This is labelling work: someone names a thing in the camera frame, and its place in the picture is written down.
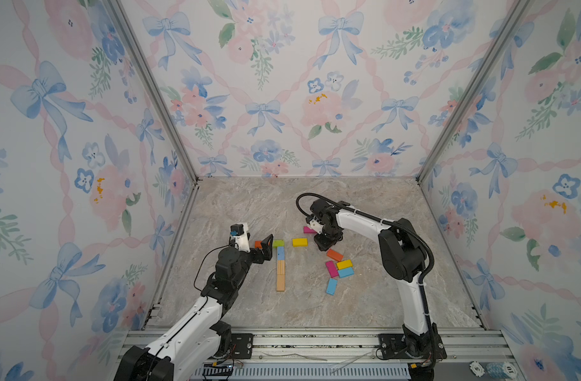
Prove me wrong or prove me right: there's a tan block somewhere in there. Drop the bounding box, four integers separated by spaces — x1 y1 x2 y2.
276 260 286 276
276 274 286 292

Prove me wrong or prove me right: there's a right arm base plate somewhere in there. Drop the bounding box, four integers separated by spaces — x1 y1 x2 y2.
378 333 448 361

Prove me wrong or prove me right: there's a blue block right lower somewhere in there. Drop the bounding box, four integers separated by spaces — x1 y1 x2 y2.
337 267 355 279

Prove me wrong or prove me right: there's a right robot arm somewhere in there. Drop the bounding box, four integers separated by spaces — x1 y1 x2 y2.
301 193 439 362

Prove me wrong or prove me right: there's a light blue block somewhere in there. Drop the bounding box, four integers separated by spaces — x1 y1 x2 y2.
277 246 286 261

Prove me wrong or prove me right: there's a magenta block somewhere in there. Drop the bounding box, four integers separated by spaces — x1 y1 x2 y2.
325 261 339 279
303 226 317 234

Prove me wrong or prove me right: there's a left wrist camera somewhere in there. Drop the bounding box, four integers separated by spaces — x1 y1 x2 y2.
229 223 251 252

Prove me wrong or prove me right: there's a yellow block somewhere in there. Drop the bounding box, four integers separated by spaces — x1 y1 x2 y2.
292 238 309 247
336 260 353 270

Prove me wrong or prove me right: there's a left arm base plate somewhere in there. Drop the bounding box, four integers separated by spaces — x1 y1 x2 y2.
213 332 255 360

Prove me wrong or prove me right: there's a white cable duct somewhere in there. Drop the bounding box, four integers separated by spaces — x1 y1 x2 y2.
189 363 412 380

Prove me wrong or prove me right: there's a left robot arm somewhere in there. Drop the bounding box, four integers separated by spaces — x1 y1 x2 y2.
114 225 274 381

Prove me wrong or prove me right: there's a white blue object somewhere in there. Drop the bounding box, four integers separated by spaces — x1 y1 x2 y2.
469 361 518 379

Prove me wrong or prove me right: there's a blue block bottom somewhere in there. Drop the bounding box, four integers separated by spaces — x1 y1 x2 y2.
325 278 338 295

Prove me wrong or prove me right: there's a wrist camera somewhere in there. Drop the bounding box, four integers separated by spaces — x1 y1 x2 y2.
307 218 323 234
229 223 251 252

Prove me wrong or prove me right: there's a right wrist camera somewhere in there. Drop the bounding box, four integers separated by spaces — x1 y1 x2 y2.
307 218 323 234

